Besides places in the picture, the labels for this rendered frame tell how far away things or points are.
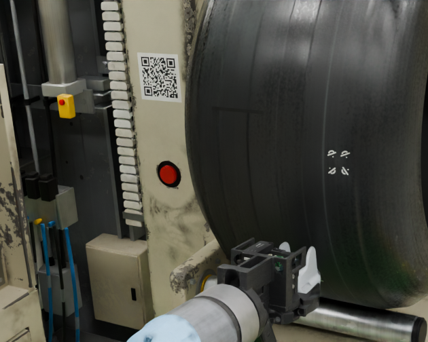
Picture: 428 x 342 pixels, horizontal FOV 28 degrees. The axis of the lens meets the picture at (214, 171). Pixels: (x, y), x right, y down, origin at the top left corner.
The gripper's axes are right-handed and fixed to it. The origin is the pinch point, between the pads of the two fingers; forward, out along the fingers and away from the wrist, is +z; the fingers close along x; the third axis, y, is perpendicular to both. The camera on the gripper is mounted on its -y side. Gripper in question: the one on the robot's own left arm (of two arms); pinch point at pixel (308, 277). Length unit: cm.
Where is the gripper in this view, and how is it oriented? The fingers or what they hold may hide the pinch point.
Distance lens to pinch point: 109.3
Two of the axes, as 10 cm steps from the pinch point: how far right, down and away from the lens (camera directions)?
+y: -0.1, -9.7, -2.3
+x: -8.6, -1.1, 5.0
